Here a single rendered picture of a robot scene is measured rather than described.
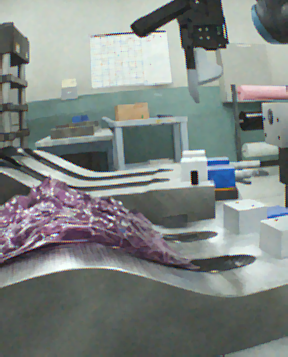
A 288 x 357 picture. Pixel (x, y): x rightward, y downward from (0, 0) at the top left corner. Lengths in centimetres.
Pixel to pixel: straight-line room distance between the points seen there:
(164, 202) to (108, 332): 34
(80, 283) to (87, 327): 4
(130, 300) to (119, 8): 700
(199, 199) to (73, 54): 654
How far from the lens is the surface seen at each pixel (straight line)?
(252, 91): 618
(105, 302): 32
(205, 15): 81
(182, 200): 64
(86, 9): 725
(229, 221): 54
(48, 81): 711
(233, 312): 35
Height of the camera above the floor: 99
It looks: 6 degrees down
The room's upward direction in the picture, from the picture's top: 4 degrees counter-clockwise
